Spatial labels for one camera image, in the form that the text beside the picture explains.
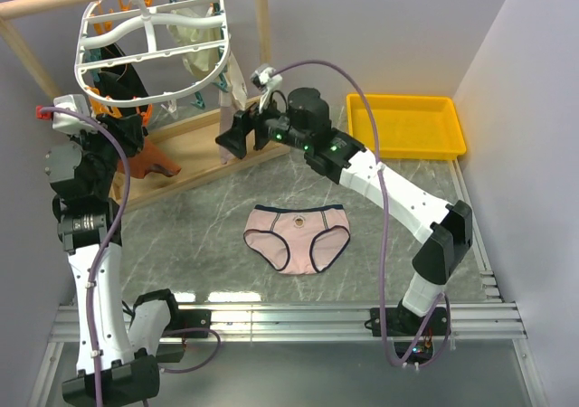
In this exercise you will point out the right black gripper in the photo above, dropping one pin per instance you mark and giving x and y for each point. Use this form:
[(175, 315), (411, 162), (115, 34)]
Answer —
[(236, 137)]

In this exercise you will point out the wooden drying rack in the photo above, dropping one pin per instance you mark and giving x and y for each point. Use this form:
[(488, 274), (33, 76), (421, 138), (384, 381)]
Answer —
[(188, 140)]

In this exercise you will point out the orange clothes peg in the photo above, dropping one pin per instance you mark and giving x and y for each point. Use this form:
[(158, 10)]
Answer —
[(145, 115)]

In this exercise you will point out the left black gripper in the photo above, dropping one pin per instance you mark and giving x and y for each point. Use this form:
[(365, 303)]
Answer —
[(130, 130)]

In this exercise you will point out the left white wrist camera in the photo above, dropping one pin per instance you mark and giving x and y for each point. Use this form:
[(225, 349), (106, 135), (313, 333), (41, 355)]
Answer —
[(65, 118)]

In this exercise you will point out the black underwear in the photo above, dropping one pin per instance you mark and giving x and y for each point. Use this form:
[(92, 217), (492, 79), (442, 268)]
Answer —
[(121, 81)]

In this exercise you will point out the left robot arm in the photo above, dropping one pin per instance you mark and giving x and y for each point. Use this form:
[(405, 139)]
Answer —
[(118, 363)]

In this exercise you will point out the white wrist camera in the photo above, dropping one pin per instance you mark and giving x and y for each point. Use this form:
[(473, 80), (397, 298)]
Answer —
[(266, 80), (65, 118)]

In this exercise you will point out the white clip hanger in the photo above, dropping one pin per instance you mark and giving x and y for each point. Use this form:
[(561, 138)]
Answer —
[(182, 28)]

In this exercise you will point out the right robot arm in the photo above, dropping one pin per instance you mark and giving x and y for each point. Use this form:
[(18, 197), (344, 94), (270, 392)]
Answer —
[(444, 230)]

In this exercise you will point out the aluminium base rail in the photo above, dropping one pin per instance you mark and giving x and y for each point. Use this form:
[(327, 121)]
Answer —
[(319, 322)]

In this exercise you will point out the white beige underwear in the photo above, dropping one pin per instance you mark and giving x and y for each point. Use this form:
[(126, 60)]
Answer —
[(236, 93)]

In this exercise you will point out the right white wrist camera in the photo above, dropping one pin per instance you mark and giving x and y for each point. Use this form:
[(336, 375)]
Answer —
[(266, 80)]

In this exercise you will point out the yellow plastic tray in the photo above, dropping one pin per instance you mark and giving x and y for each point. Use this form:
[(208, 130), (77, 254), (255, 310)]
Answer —
[(417, 127)]

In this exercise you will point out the pink underwear navy trim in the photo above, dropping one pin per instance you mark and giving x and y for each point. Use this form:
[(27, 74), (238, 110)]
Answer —
[(298, 242)]

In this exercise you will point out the teal clothes peg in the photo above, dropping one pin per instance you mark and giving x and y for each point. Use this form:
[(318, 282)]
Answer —
[(198, 101)]

